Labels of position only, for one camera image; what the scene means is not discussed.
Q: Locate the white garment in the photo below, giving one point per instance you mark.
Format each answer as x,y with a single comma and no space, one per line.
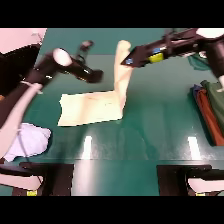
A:
31,140

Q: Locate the black garment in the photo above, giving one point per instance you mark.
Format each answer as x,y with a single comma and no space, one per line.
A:
15,68

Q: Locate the dark green garment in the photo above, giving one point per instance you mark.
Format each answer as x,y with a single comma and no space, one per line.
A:
216,96

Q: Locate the pink garment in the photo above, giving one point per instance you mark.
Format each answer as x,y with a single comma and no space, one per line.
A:
16,38

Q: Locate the orange garment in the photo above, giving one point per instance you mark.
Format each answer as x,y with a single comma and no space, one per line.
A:
210,116

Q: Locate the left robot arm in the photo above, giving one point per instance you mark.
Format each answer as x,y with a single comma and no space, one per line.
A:
15,115

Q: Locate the teal garment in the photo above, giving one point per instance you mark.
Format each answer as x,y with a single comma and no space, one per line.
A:
198,62

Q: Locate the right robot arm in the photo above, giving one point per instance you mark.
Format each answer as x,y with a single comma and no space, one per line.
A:
215,56

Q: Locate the cream garment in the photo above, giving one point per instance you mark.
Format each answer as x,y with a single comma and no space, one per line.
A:
90,108

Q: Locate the blue garment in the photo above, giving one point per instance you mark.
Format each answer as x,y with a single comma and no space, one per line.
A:
195,90

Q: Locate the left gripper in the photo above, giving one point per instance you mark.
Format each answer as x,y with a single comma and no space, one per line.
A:
90,75

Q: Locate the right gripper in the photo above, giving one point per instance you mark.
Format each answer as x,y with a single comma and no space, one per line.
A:
148,53

